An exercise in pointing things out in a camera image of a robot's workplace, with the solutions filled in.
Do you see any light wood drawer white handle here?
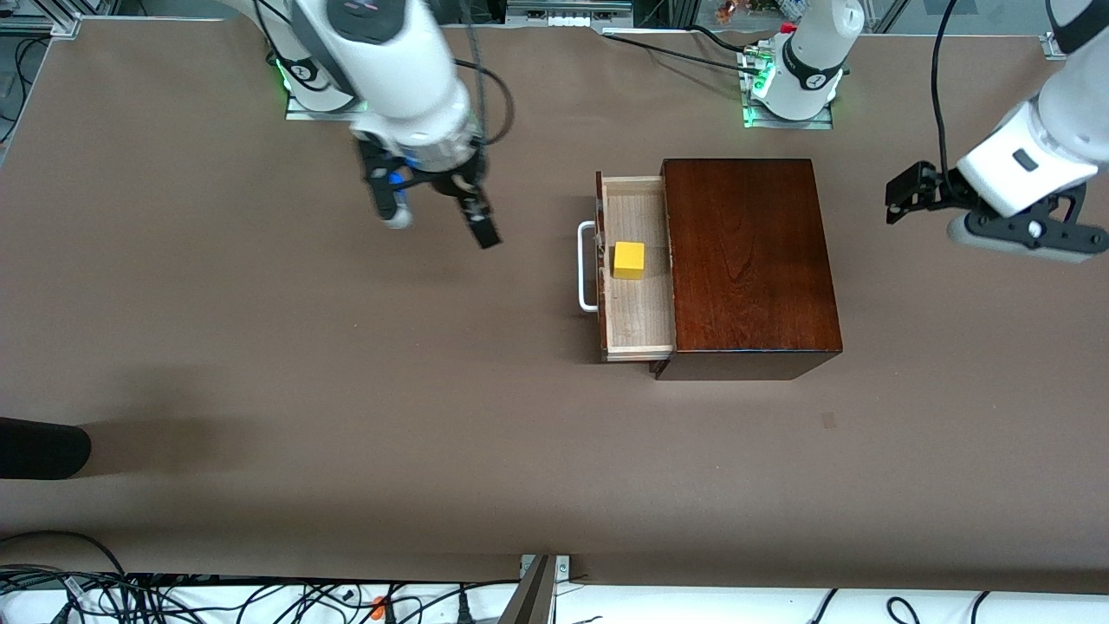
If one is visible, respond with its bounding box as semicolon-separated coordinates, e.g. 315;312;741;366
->
578;172;677;363

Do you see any dark brown wooden cabinet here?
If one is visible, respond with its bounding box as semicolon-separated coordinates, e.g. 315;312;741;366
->
650;158;843;381

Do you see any grey power strip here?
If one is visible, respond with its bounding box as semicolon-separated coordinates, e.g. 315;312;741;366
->
507;0;633;29

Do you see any dark metal bar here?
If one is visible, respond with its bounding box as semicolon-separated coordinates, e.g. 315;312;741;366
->
501;556;556;624

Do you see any black cylindrical object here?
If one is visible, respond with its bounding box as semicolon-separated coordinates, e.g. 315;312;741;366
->
0;417;93;480

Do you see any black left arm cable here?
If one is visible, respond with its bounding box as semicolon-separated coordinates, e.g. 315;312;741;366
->
931;0;964;205

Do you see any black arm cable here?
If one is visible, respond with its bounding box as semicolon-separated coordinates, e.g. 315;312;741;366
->
931;0;964;205
451;0;515;148

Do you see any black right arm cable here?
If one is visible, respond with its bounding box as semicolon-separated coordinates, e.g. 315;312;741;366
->
451;0;515;148

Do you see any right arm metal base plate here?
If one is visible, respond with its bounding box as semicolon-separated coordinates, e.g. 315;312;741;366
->
284;52;377;121

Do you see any black table cable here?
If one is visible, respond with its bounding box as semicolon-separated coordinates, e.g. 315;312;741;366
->
604;33;748;74
689;24;763;55

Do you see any small metal table bracket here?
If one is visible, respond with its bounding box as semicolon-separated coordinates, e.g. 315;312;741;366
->
520;555;571;583

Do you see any black looped floor cable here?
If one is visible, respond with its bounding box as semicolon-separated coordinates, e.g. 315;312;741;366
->
0;530;129;580

